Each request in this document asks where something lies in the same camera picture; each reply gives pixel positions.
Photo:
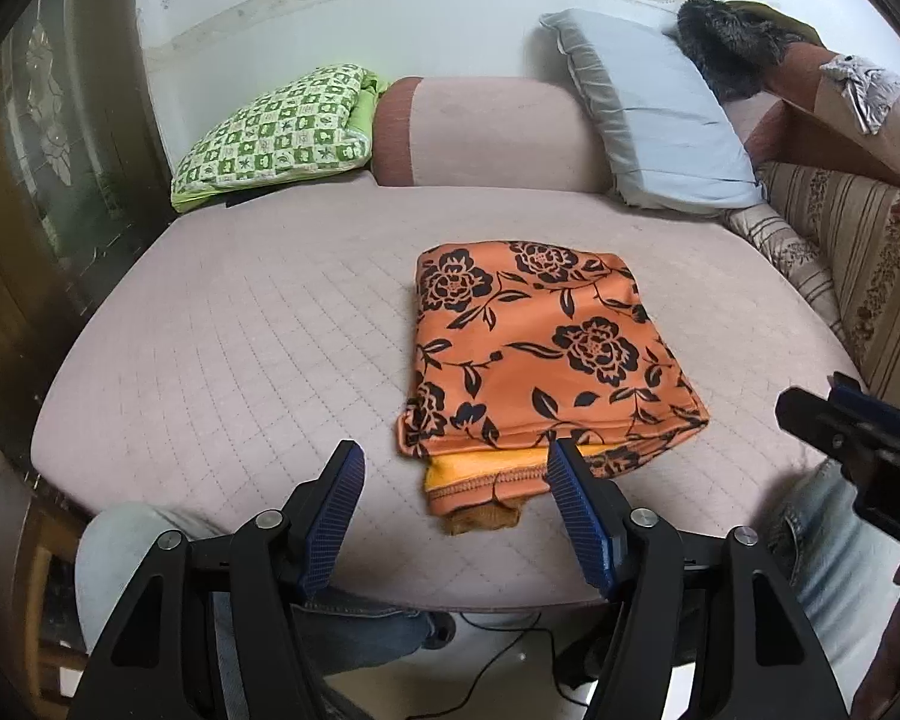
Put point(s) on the dark furry cloth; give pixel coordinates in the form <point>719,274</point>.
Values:
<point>727,45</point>

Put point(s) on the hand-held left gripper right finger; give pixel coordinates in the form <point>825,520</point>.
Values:
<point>581,517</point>

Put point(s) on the person's left leg in jeans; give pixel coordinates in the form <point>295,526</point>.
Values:
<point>112,547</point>

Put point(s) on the pale blue pillow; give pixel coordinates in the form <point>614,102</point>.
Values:
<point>667,120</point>

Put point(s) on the olive green cloth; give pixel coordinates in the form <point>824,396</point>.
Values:
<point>787,21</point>

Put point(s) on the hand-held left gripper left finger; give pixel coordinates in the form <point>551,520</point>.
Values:
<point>334,517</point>

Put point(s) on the striped floral cushion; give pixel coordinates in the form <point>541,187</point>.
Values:
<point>780,240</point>

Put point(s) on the green checked pillow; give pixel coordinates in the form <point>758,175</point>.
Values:
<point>270,135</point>

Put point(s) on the wooden stool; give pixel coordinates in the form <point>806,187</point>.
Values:
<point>45,577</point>

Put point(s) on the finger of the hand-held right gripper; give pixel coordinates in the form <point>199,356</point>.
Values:
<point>881,412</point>
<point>810,416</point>

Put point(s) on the pink quilted sofa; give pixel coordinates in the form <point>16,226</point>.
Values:
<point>232,360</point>

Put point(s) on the wooden door with glass panel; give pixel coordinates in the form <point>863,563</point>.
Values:
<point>37,127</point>

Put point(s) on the person's right leg in jeans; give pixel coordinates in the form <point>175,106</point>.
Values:
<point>832,562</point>

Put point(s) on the person's leg in jeans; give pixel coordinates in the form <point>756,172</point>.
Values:
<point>112,547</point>
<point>832,562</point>

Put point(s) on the orange black floral shirt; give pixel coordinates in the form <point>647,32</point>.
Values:
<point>540,345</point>

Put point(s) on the pink bolster with brown end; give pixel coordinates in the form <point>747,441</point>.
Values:
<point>495,135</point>

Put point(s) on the striped floral sofa backrest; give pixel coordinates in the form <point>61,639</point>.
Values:
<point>870,255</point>

